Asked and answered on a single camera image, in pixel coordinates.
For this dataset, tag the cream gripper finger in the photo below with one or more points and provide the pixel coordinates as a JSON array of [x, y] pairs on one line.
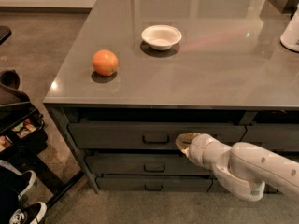
[[186, 143]]

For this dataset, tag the white paper bowl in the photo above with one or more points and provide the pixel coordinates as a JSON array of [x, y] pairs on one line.
[[161, 37]]

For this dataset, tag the black white sneaker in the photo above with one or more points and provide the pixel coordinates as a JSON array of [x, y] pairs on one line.
[[32, 214], [20, 184]]

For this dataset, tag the grey right cabinet drawers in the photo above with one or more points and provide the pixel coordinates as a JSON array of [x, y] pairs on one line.
[[275, 130]]

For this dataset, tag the grey drawer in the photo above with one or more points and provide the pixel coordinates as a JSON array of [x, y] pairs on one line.
[[143, 164], [154, 183], [128, 135]]

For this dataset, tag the black white upper sneaker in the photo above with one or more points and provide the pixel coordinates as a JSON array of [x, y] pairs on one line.
[[20, 184]]

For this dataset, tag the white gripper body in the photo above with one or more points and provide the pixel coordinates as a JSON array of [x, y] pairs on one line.
[[199, 147]]

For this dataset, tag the black snack cart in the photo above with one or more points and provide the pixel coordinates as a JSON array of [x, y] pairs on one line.
[[21, 124]]

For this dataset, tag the metal top drawer handle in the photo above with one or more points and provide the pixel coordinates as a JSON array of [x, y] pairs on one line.
[[155, 139]]

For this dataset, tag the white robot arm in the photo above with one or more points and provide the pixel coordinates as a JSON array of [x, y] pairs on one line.
[[243, 168]]

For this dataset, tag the grey bottom drawer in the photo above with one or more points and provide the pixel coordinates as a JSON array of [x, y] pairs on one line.
[[154, 183]]

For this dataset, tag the grey middle drawer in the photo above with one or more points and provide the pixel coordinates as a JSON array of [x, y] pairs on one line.
[[143, 164]]

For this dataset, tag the orange fruit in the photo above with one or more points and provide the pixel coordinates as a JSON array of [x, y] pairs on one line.
[[105, 63]]

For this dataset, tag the grey top drawer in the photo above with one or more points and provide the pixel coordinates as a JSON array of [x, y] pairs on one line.
[[128, 135]]

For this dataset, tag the grey cabinet frame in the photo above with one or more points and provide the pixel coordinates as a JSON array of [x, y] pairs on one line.
[[66, 114]]

